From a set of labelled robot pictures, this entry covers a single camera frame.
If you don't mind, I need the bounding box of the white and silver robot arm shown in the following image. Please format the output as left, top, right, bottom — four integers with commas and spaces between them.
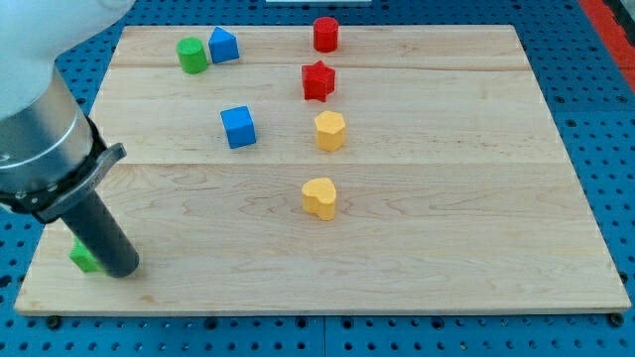
1, 0, 134, 223

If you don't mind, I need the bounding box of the wooden board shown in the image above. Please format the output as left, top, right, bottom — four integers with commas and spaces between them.
15, 25, 631, 316

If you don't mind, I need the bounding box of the blue cube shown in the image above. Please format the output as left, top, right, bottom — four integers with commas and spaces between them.
220, 106, 256, 149

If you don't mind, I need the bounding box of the yellow heart block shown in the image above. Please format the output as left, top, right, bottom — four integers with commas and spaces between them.
301, 178, 337, 221

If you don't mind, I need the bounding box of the yellow hexagon block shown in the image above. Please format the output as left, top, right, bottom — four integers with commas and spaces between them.
315, 111, 346, 152

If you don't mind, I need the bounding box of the red star block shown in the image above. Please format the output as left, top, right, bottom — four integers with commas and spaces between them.
302, 60, 336, 102

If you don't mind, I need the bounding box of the red cylinder block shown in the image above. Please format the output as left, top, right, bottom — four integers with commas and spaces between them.
313, 17, 339, 53

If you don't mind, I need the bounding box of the blue triangular prism block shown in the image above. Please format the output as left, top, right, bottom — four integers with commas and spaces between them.
208, 27, 240, 63

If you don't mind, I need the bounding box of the green cylinder block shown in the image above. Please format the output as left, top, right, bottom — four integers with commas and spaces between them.
176, 37, 207, 74

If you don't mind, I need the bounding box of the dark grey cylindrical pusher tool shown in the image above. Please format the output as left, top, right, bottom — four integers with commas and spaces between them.
61, 191, 140, 278

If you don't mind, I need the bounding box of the red strip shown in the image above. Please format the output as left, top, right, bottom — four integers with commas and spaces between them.
578, 0, 634, 90

